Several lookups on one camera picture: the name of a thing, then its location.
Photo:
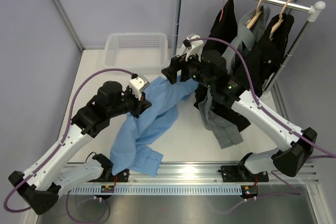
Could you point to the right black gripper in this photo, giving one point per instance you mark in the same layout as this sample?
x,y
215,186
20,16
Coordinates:
x,y
180,64

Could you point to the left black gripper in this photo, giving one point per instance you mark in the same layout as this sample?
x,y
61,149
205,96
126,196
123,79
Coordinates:
x,y
140,106

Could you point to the light blue shirt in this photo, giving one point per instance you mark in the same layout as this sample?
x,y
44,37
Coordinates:
x,y
131,149

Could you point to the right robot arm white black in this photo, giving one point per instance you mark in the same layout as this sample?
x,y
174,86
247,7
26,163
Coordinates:
x,y
294,145

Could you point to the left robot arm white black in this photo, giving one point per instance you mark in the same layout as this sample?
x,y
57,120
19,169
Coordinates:
x,y
44,183

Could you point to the black shirt on wooden hanger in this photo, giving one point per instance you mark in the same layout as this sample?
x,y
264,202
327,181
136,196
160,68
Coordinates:
x,y
268,52

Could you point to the grey shirt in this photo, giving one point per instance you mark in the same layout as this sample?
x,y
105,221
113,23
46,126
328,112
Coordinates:
x,y
223,122

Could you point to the wooden hanger with grey shirt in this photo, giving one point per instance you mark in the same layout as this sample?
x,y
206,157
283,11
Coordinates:
x,y
253,20

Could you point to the wooden hanger with black shirt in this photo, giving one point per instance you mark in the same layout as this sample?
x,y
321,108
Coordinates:
x,y
280,20

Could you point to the white plastic basket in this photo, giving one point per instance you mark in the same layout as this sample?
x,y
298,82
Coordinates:
x,y
144,53

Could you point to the metal clothes rack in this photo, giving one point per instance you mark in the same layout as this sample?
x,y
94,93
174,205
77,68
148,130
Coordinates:
x,y
313,14

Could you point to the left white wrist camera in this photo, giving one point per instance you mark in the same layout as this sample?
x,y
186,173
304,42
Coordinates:
x,y
138,84

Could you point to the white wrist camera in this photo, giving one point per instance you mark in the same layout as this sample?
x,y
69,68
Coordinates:
x,y
193,47
138,84

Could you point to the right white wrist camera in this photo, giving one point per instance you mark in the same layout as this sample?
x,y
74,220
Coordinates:
x,y
193,47

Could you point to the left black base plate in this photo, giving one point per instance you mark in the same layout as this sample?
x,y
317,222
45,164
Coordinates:
x,y
123,175

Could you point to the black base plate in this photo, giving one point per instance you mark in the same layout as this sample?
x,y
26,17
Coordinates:
x,y
235,173
123,175

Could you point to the aluminium mounting rail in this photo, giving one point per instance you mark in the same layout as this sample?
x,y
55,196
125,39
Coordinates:
x,y
193,173

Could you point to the white slotted cable duct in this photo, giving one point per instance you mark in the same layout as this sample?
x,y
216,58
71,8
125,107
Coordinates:
x,y
171,190

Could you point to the pink wire hanger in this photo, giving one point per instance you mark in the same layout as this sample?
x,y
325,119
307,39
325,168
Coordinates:
x,y
222,10

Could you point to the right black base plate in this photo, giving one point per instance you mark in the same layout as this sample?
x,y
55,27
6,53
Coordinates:
x,y
235,173

